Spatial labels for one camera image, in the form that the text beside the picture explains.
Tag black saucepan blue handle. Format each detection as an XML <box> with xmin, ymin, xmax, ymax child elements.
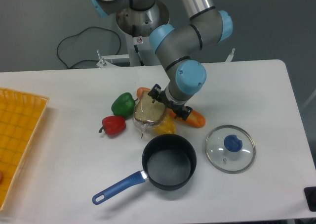
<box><xmin>92</xmin><ymin>134</ymin><xmax>197</xmax><ymax>205</ymax></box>

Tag yellow bell pepper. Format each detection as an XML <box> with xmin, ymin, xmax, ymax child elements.
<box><xmin>154</xmin><ymin>115</ymin><xmax>176</xmax><ymax>135</ymax></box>

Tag orange baguette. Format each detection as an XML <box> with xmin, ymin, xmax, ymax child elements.
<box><xmin>136</xmin><ymin>87</ymin><xmax>206</xmax><ymax>128</ymax></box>

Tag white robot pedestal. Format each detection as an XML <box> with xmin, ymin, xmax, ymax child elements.
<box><xmin>95</xmin><ymin>0</ymin><xmax>235</xmax><ymax>68</ymax></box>

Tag glass lid blue knob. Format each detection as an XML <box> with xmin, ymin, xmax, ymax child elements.
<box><xmin>204</xmin><ymin>125</ymin><xmax>256</xmax><ymax>174</ymax></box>

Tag toast slice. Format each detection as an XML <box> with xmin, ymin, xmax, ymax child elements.
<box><xmin>133</xmin><ymin>90</ymin><xmax>167</xmax><ymax>139</ymax></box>

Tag red bell pepper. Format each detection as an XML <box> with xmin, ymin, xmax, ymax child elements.
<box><xmin>98</xmin><ymin>115</ymin><xmax>126</xmax><ymax>137</ymax></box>

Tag black cable on floor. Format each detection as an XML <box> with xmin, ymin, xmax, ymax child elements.
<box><xmin>56</xmin><ymin>26</ymin><xmax>122</xmax><ymax>69</ymax></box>

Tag yellow woven basket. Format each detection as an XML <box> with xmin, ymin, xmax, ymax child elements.
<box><xmin>0</xmin><ymin>88</ymin><xmax>49</xmax><ymax>210</ymax></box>

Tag black device at table edge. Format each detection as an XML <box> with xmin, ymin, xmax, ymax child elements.
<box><xmin>304</xmin><ymin>186</ymin><xmax>316</xmax><ymax>212</ymax></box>

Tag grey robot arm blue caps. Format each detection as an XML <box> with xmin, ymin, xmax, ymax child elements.
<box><xmin>91</xmin><ymin>0</ymin><xmax>233</xmax><ymax>120</ymax></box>

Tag green bell pepper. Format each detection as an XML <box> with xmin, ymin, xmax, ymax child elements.
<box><xmin>111</xmin><ymin>92</ymin><xmax>136</xmax><ymax>119</ymax></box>

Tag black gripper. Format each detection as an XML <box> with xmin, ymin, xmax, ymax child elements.
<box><xmin>148</xmin><ymin>84</ymin><xmax>193</xmax><ymax>121</ymax></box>

